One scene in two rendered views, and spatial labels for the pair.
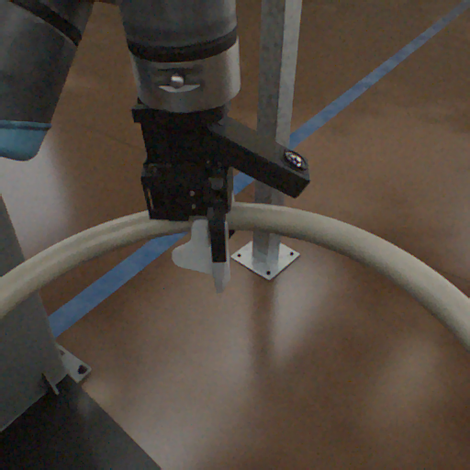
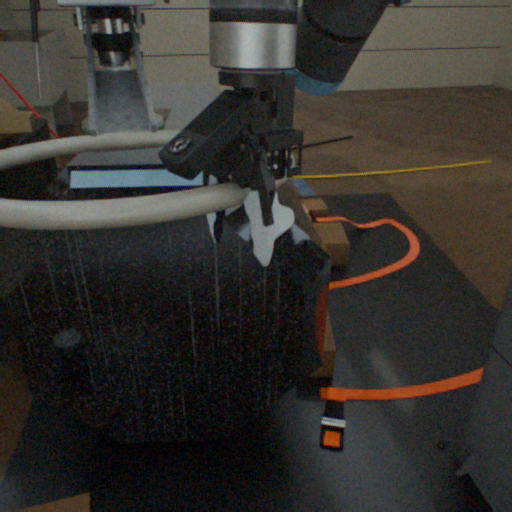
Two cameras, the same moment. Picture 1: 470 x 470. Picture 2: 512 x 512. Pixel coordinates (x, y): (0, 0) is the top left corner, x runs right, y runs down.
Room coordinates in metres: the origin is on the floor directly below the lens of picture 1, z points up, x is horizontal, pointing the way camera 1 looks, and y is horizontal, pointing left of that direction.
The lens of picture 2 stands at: (0.78, -0.36, 1.21)
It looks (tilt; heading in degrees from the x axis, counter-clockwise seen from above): 29 degrees down; 132
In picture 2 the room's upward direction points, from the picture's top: straight up
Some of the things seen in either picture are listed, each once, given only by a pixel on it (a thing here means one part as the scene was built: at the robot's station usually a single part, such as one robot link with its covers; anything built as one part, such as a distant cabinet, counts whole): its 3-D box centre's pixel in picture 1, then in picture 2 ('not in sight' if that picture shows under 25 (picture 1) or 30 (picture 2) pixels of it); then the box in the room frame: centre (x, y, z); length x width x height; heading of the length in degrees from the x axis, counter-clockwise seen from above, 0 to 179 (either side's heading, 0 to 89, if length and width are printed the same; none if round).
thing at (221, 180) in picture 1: (190, 154); (255, 128); (0.41, 0.04, 1.07); 0.09 x 0.08 x 0.12; 86
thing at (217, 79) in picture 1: (186, 72); (250, 49); (0.41, 0.04, 1.15); 0.10 x 0.09 x 0.05; 176
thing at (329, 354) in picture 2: not in sight; (313, 336); (-0.01, 0.83, 0.07); 0.30 x 0.12 x 0.12; 132
